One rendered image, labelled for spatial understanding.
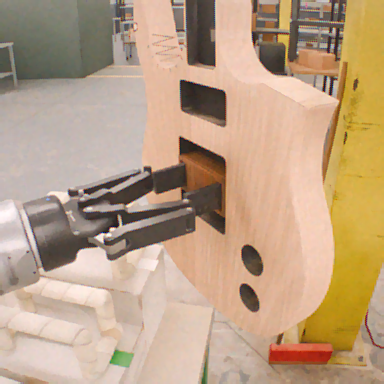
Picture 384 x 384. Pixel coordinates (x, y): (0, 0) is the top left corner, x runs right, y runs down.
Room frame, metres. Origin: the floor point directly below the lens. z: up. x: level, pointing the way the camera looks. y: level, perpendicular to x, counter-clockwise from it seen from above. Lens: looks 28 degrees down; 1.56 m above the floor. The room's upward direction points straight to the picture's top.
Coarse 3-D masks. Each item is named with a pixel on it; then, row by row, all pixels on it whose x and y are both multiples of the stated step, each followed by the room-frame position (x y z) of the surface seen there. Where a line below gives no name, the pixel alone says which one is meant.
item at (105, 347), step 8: (112, 328) 0.44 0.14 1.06; (120, 328) 0.44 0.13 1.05; (104, 336) 0.42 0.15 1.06; (112, 336) 0.42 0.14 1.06; (120, 336) 0.43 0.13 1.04; (104, 344) 0.40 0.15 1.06; (112, 344) 0.41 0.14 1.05; (96, 352) 0.38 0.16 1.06; (104, 352) 0.39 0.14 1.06; (112, 352) 0.40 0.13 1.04; (104, 360) 0.37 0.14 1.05; (96, 368) 0.36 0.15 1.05; (104, 368) 0.36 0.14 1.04; (96, 376) 0.35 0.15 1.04
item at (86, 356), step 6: (90, 342) 0.36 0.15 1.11; (78, 348) 0.35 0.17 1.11; (84, 348) 0.35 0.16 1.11; (90, 348) 0.36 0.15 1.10; (78, 354) 0.35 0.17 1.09; (84, 354) 0.35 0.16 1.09; (90, 354) 0.36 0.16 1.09; (96, 354) 0.37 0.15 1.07; (78, 360) 0.36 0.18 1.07; (84, 360) 0.35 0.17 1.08; (90, 360) 0.36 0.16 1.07; (96, 360) 0.37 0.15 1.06; (84, 366) 0.35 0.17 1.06; (90, 366) 0.35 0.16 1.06; (84, 372) 0.35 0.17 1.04; (84, 378) 0.36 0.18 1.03; (90, 378) 0.35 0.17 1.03; (96, 378) 0.36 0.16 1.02
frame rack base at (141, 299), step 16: (80, 256) 0.58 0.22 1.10; (96, 256) 0.58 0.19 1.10; (144, 256) 0.58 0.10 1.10; (160, 256) 0.60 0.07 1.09; (48, 272) 0.53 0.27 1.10; (64, 272) 0.53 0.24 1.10; (80, 272) 0.53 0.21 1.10; (96, 272) 0.53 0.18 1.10; (144, 272) 0.53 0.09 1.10; (160, 272) 0.59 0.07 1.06; (96, 288) 0.49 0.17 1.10; (112, 288) 0.49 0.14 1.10; (128, 288) 0.49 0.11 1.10; (144, 288) 0.50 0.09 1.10; (160, 288) 0.58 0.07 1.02; (48, 304) 0.52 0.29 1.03; (64, 304) 0.51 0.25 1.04; (128, 304) 0.48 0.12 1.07; (144, 304) 0.49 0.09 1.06; (160, 304) 0.58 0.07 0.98; (128, 320) 0.48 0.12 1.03; (144, 320) 0.48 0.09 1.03; (160, 320) 0.57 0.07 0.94; (144, 336) 0.48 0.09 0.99
